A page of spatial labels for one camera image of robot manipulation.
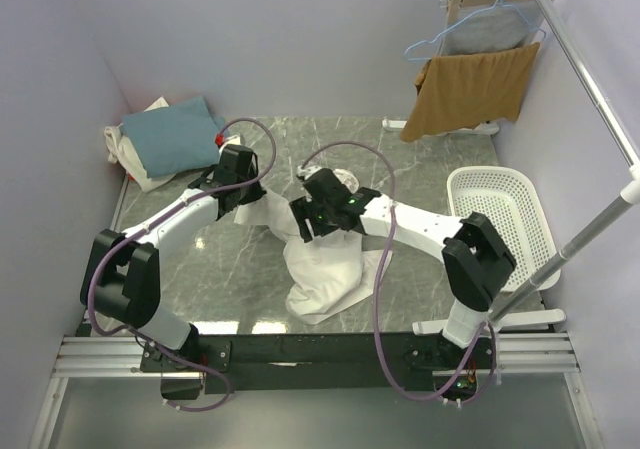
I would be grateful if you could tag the folded cream t-shirt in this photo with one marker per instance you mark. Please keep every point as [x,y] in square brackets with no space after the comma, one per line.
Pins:
[132,155]

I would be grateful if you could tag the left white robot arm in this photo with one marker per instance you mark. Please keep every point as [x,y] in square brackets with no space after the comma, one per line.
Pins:
[123,276]

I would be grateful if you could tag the brown t-shirt on rack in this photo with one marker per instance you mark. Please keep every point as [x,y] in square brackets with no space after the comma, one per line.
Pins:
[463,91]

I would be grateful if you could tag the white perforated plastic basket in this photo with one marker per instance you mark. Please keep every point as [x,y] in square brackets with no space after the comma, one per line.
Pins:
[509,200]

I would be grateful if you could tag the white t-shirt red print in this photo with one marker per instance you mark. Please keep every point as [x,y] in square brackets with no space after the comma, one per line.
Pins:
[330,274]

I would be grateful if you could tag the grey garment on rack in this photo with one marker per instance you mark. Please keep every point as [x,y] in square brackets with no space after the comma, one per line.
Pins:
[497,30]

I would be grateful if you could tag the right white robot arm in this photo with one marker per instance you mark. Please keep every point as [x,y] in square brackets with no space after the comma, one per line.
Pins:
[477,261]

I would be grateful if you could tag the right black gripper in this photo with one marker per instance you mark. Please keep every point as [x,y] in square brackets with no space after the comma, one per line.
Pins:
[303,210]

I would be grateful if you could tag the folded teal t-shirt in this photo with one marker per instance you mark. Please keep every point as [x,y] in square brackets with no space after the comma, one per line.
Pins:
[174,139]

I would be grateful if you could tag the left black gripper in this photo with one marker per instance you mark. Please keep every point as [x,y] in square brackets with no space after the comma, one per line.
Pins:
[255,195]

